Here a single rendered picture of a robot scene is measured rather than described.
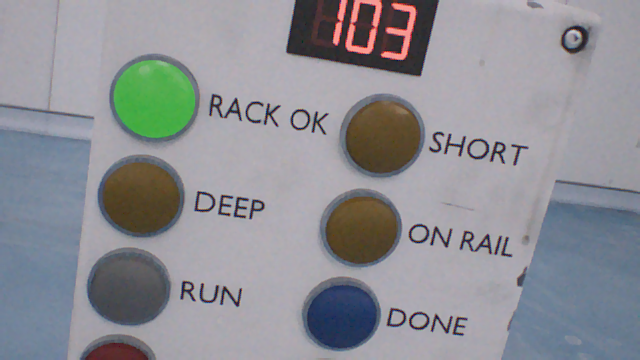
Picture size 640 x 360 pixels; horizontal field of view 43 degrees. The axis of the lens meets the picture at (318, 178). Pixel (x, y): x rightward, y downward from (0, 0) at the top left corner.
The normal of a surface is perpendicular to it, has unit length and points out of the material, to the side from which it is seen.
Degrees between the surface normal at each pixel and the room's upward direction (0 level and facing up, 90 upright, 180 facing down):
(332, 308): 88
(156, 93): 87
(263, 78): 90
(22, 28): 90
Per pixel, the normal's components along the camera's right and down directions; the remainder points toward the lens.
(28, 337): 0.19, -0.93
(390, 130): 0.12, 0.29
